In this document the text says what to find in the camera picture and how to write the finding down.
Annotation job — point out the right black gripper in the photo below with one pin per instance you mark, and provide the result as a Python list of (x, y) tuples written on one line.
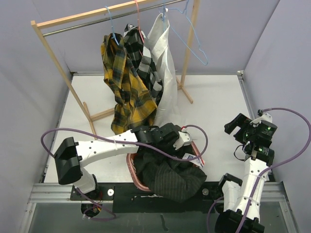
[(243, 122)]

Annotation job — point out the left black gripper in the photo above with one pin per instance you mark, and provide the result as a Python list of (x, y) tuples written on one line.
[(172, 149)]

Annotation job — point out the dark pinstriped shirt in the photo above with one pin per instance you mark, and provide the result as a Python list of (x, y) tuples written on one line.
[(171, 179)]

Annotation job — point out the pink plastic laundry basket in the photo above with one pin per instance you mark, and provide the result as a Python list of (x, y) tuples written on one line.
[(141, 186)]

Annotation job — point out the light blue wire hanger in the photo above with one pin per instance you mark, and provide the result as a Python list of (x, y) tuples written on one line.
[(192, 32)]

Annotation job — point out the blue hanger of white shirt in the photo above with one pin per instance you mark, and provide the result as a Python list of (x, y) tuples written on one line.
[(164, 14)]

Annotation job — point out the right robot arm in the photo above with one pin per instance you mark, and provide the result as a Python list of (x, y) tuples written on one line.
[(242, 196)]

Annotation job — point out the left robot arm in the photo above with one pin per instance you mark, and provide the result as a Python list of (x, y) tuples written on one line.
[(72, 156)]

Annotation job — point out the yellow plaid shirt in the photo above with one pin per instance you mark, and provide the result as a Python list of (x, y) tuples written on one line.
[(134, 104)]

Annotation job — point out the black white checked shirt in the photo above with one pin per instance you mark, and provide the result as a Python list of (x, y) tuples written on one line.
[(138, 50)]

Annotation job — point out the blue hanger of yellow shirt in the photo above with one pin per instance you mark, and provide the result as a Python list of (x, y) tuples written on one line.
[(112, 26)]

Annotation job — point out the pink hanger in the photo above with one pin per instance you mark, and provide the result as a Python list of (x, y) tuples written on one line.
[(138, 21)]

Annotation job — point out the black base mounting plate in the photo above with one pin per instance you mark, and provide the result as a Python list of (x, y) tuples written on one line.
[(127, 198)]

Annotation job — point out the metal hanging rod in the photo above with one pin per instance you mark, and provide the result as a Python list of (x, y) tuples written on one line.
[(107, 18)]

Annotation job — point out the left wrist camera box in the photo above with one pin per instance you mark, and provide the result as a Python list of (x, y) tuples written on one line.
[(184, 139)]

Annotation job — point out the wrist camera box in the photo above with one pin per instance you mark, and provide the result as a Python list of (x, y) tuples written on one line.
[(184, 139), (262, 116)]

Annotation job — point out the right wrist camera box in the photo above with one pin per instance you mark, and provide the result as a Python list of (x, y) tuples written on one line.
[(262, 116)]

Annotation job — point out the wooden clothes rack frame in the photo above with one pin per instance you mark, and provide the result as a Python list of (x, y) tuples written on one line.
[(115, 10)]

